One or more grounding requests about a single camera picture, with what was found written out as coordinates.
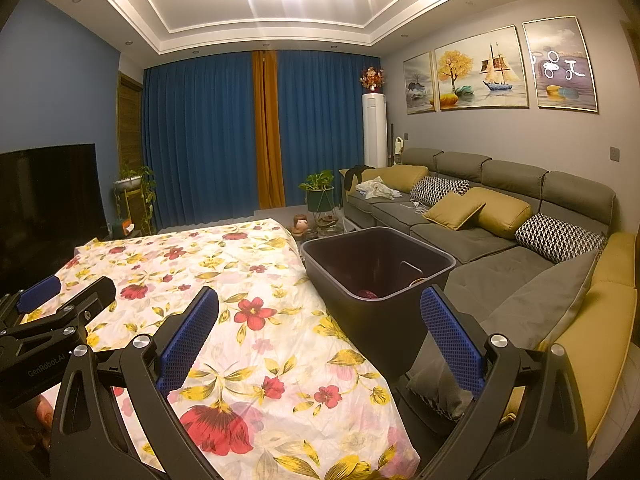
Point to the grey pillow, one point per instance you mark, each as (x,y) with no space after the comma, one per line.
(540,305)

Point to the grey sectional sofa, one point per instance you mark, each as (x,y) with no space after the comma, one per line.
(515,180)

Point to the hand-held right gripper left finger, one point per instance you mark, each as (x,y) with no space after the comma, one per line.
(187,340)

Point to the trailing potted plant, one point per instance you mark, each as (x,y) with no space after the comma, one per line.
(137,177)

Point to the small landscape painting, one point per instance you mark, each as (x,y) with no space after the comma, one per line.
(419,82)

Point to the floral printed cloth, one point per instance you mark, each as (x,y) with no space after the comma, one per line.
(280,340)

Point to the green tissue box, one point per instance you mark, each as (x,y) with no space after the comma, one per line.
(122,228)

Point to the brown ceramic ornament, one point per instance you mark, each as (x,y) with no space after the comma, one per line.
(300,222)

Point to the large yellow cushion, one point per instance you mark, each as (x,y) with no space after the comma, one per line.
(595,350)

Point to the gold plant stand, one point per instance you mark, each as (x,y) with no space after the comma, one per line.
(130,205)

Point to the black garment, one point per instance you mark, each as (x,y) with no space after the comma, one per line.
(357,174)

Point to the orange curtain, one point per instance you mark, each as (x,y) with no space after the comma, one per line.
(267,130)

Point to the long yellow cushion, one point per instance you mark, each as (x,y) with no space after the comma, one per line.
(395,177)

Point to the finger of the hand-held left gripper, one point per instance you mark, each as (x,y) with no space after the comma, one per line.
(40,292)
(95,297)

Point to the white standing air conditioner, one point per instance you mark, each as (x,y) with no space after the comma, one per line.
(375,130)

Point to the black television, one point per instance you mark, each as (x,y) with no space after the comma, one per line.
(50,200)

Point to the square yellow cushion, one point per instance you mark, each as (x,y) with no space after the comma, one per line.
(455,210)

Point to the grey plastic bin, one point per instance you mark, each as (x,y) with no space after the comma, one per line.
(360,322)

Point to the pink plastic bag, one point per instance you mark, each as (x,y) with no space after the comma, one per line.
(369,293)

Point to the thick yellow cushion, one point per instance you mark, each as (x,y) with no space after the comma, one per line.
(507,217)

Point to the white clothes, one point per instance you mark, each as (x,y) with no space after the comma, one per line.
(377,189)

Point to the red and gold flower ornament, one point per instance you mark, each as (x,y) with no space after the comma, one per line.
(374,79)

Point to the green potted plant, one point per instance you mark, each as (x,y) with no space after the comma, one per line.
(317,187)

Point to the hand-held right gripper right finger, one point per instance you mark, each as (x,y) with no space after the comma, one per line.
(452,340)

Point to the blue curtain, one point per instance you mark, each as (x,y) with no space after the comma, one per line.
(200,135)
(320,120)

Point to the brown wooden door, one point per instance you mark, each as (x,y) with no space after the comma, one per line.
(129,125)

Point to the small glass side table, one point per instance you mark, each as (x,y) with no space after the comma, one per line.
(327,225)

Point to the black and white patterned pillow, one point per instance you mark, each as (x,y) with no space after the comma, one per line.
(560,237)
(437,190)

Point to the purple sky painting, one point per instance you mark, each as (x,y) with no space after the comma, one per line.
(560,67)

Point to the sailboat and tree painting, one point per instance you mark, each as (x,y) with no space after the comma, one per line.
(480,72)

